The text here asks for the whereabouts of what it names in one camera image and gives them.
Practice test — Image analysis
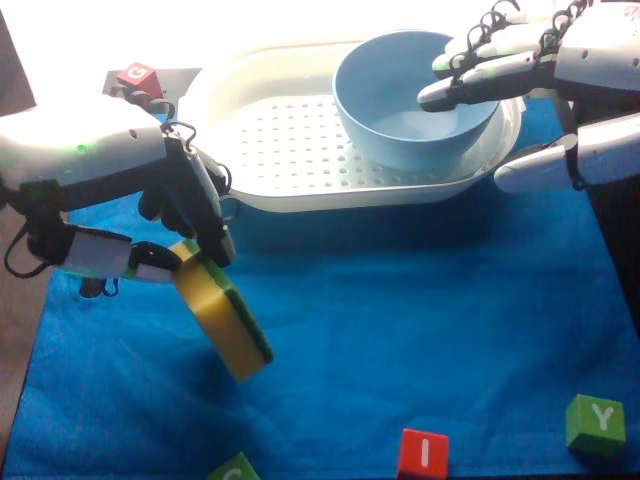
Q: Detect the blue cloth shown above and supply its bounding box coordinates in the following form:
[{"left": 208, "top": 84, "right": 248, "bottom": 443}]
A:
[{"left": 0, "top": 97, "right": 640, "bottom": 480}]

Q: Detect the red block letter I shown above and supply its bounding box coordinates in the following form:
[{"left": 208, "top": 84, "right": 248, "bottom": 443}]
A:
[{"left": 397, "top": 428, "right": 450, "bottom": 480}]

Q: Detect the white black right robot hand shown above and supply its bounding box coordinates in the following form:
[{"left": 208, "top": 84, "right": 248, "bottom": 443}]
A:
[{"left": 417, "top": 0, "right": 640, "bottom": 194}]

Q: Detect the red block letter G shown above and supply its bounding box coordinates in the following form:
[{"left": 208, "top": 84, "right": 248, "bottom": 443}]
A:
[{"left": 117, "top": 61, "right": 164, "bottom": 101}]

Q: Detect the yellow green sponge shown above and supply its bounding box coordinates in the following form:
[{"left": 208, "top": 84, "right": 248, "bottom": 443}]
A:
[{"left": 167, "top": 238, "right": 275, "bottom": 384}]

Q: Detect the green block letter C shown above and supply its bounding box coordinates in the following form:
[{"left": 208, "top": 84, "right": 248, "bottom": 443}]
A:
[{"left": 205, "top": 451, "right": 261, "bottom": 480}]

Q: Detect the small black object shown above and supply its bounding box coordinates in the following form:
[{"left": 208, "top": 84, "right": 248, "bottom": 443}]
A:
[{"left": 79, "top": 277, "right": 120, "bottom": 300}]

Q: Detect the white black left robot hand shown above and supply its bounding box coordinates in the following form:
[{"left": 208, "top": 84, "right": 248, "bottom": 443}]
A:
[{"left": 0, "top": 94, "right": 237, "bottom": 287}]

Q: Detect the green block letter Y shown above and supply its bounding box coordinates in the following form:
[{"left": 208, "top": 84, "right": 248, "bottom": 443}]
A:
[{"left": 565, "top": 393, "right": 627, "bottom": 457}]

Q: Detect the white perforated tray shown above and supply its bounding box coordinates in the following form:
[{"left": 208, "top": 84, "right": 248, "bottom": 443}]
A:
[{"left": 182, "top": 37, "right": 529, "bottom": 214}]

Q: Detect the dark panel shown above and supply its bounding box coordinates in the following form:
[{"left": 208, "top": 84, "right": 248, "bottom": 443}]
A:
[{"left": 0, "top": 9, "right": 37, "bottom": 117}]

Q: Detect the light blue bowl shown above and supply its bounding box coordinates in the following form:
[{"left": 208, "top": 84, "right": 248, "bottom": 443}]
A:
[{"left": 332, "top": 30, "right": 504, "bottom": 174}]

